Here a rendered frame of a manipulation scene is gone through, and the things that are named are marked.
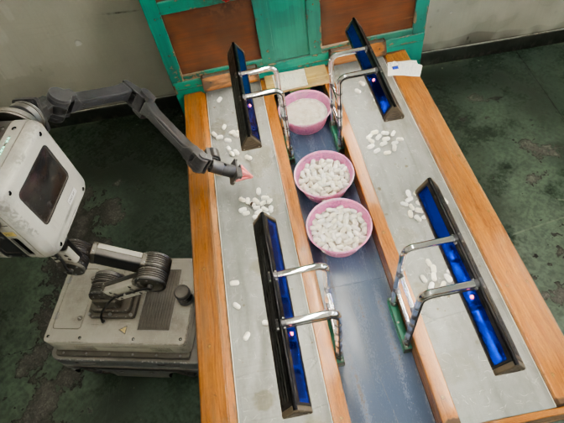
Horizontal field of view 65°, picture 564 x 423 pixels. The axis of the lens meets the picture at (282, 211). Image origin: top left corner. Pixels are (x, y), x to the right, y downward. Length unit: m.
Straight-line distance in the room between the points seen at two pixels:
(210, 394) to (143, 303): 0.70
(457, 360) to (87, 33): 2.92
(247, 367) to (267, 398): 0.13
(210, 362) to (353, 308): 0.56
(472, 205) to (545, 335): 0.55
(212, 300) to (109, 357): 0.72
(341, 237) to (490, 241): 0.56
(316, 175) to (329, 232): 0.31
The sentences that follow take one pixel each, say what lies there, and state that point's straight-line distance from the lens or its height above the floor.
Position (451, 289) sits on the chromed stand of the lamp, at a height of 1.12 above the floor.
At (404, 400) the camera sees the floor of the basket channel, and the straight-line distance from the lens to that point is 1.67.
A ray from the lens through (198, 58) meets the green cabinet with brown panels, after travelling 2.43.
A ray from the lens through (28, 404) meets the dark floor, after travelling 2.84.
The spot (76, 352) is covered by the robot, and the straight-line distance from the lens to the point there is 2.35.
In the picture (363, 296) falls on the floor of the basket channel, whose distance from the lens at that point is 1.77.
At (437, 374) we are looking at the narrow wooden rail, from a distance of 1.61.
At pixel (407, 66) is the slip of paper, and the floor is 0.77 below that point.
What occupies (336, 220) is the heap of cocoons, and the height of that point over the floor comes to 0.74.
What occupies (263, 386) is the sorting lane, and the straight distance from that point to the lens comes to 1.62.
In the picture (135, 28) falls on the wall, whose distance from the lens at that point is 3.36.
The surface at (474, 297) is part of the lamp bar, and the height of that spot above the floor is 1.09.
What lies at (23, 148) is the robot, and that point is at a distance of 1.50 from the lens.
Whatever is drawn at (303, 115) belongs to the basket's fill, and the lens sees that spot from 2.29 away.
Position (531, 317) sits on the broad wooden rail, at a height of 0.76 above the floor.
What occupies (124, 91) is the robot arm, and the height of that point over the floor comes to 1.15.
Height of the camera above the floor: 2.29
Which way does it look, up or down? 54 degrees down
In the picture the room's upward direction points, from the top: 12 degrees counter-clockwise
